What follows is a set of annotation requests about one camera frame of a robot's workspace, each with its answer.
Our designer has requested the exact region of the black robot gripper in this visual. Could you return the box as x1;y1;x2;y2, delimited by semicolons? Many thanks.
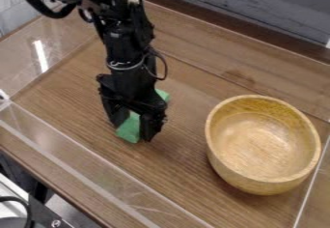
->
96;66;166;142

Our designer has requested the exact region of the green rectangular block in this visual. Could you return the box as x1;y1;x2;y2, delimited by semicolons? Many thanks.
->
116;89;170;143

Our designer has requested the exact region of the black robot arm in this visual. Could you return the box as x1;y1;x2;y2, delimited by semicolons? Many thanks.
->
25;0;167;141

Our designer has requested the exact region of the brown wooden bowl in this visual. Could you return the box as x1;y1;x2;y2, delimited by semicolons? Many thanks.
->
204;95;322;195

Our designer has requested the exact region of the black cable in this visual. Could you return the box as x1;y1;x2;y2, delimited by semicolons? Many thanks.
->
143;49;168;81

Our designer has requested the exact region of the clear acrylic tray wall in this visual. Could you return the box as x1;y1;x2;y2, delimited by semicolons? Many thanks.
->
0;0;330;228

